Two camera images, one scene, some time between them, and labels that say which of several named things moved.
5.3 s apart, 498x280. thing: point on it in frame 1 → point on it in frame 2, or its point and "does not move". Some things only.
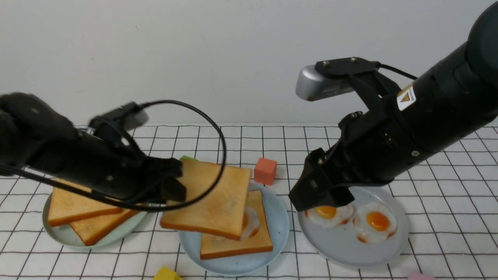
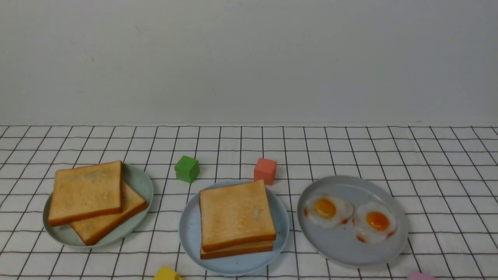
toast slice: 222,212 → 235,215
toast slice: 90,231 does not move
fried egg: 329,216 does not move
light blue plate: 237,265 does not move
